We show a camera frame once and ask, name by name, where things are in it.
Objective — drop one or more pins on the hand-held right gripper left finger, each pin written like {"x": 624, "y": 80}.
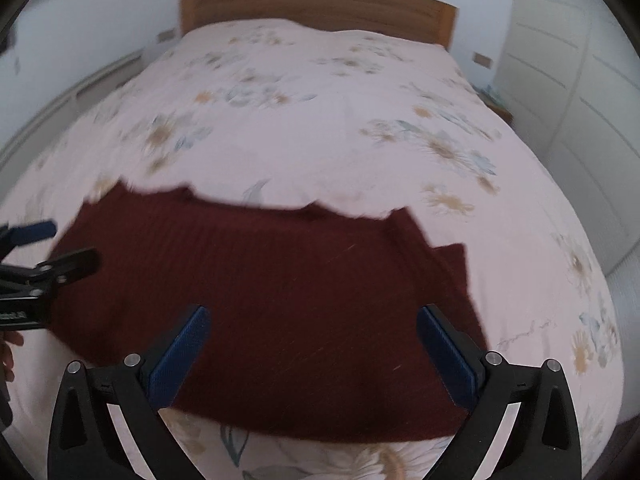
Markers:
{"x": 175, "y": 360}

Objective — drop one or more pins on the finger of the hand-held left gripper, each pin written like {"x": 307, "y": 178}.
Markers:
{"x": 75, "y": 262}
{"x": 32, "y": 232}

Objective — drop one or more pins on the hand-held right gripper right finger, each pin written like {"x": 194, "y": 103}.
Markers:
{"x": 450, "y": 360}

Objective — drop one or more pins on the dark red knit sweater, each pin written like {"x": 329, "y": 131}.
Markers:
{"x": 275, "y": 310}

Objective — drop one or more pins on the person's left hand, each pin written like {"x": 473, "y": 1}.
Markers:
{"x": 9, "y": 352}

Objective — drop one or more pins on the white window sill panel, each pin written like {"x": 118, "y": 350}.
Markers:
{"x": 65, "y": 100}

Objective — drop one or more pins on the wooden nightstand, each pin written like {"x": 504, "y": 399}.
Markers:
{"x": 501, "y": 114}

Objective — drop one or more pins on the bed with floral cover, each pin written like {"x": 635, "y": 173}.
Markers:
{"x": 310, "y": 110}

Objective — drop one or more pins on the white wardrobe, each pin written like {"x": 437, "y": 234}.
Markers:
{"x": 575, "y": 85}

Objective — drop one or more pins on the wooden headboard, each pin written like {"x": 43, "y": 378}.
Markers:
{"x": 320, "y": 5}

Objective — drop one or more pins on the wall switch plate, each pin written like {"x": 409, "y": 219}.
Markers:
{"x": 166, "y": 35}
{"x": 482, "y": 58}

